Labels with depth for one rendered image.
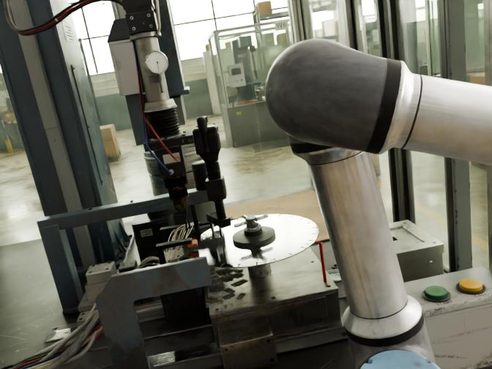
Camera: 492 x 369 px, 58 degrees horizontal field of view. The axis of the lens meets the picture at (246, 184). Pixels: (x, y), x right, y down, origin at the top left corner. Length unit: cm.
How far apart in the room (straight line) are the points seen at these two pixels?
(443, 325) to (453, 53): 52
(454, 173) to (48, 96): 120
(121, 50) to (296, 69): 69
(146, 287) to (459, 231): 68
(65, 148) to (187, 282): 80
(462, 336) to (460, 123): 57
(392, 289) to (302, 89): 33
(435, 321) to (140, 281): 58
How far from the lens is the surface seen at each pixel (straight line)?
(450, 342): 95
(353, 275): 65
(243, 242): 109
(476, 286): 95
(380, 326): 67
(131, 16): 104
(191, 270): 96
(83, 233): 165
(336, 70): 45
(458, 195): 103
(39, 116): 163
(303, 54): 48
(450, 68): 97
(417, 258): 112
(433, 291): 93
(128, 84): 110
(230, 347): 99
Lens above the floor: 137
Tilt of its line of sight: 15 degrees down
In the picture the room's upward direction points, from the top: 10 degrees counter-clockwise
